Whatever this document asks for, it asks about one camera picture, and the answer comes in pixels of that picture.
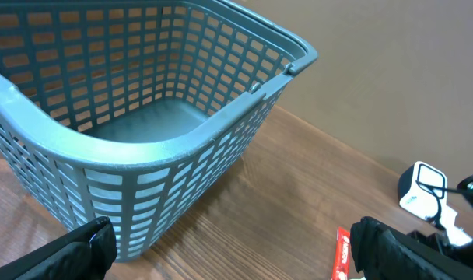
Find red Nescafe stick sachet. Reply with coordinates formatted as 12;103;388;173
331;227;350;280

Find white barcode scanner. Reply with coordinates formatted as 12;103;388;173
398;161;447;221

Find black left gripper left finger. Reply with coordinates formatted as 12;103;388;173
0;216;117;280

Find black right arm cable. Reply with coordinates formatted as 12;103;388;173
415;179;467;230

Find grey plastic shopping basket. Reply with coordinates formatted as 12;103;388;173
0;0;318;262

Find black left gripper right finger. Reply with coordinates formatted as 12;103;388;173
350;216;473;280

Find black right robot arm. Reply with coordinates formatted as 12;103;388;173
408;175;473;268

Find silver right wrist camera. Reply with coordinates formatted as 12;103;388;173
440;205;473;247

